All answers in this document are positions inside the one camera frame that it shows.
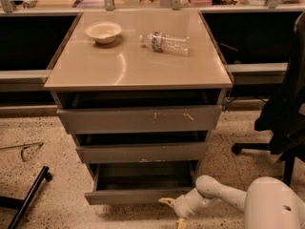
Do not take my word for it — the grey middle drawer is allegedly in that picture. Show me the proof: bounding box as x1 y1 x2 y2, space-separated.
74 131 208 163

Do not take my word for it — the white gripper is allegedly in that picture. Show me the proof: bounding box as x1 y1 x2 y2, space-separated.
158 193 203 229

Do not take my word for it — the white paper bowl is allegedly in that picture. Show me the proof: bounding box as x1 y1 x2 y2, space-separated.
85 21 122 44

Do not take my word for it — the grey drawer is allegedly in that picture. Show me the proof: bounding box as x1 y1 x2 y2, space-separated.
85 160 198 205
52 89 222 135
74 131 208 163

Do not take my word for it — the black office chair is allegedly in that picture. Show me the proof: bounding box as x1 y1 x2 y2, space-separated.
232 12 305 185

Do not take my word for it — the grey drawer cabinet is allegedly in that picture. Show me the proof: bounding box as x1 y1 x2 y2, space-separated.
43 9 234 177

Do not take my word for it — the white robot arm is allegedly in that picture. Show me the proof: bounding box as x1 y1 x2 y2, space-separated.
159 176 305 229

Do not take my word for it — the black chair base left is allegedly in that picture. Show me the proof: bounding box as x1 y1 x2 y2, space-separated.
0 166 52 229

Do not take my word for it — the thin cable on floor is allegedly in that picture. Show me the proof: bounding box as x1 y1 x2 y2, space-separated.
0 141 45 162

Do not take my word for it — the grey bottom drawer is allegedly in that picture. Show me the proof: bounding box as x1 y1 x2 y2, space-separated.
85 160 198 205

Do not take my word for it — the grey top drawer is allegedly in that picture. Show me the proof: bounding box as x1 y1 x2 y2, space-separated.
52 89 222 135

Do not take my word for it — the clear plastic water bottle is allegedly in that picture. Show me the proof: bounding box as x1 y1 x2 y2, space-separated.
139 31 190 56

